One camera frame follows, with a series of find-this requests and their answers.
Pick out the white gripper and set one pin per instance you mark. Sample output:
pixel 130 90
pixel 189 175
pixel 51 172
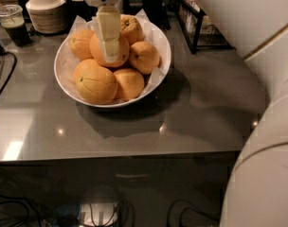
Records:
pixel 108 17

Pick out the large orange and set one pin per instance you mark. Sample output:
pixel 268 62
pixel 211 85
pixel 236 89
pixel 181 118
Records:
pixel 96 84
pixel 123 54

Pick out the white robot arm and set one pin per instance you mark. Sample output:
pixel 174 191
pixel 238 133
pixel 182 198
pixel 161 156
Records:
pixel 257 191

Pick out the top back orange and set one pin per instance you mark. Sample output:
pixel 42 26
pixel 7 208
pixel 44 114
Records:
pixel 131 28

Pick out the left back orange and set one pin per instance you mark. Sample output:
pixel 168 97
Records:
pixel 79 43

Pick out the white ceramic bowl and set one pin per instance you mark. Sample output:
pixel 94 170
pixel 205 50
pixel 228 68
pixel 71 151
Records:
pixel 63 79

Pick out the white paper bowl liner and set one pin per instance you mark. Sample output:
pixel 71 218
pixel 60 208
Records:
pixel 152 32

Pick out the front right orange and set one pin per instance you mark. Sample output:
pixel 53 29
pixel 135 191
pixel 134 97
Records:
pixel 130 83

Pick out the black napkin holder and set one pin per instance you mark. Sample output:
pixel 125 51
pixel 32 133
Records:
pixel 79 8

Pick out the dark cylinder container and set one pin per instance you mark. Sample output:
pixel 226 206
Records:
pixel 156 13

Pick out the stack of paper bowls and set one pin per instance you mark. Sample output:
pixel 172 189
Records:
pixel 48 16

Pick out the plastic cup green drink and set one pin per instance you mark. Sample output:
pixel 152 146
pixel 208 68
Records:
pixel 12 20

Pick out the black wire condiment rack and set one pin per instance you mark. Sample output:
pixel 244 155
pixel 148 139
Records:
pixel 199 31

